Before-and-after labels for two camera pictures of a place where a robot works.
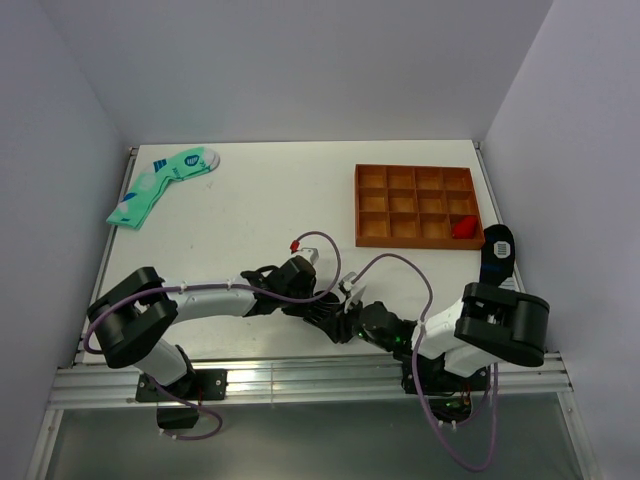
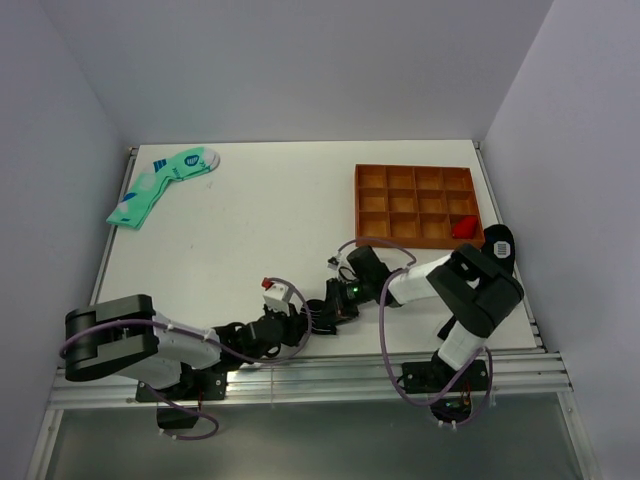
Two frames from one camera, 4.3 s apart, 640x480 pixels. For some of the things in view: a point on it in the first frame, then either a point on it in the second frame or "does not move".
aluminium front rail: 110,381 does not move
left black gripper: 299,311 → 294,324
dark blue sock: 498,254 does not move
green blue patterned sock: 137,202 does not move
